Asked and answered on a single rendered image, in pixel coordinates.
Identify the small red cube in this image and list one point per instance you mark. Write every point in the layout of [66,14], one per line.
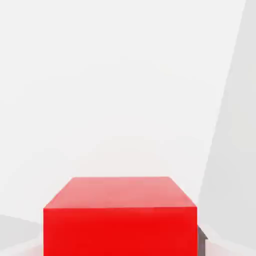
[120,230]

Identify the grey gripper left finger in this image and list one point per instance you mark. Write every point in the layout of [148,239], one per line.
[33,250]

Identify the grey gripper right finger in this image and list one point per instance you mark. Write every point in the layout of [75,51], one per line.
[202,244]

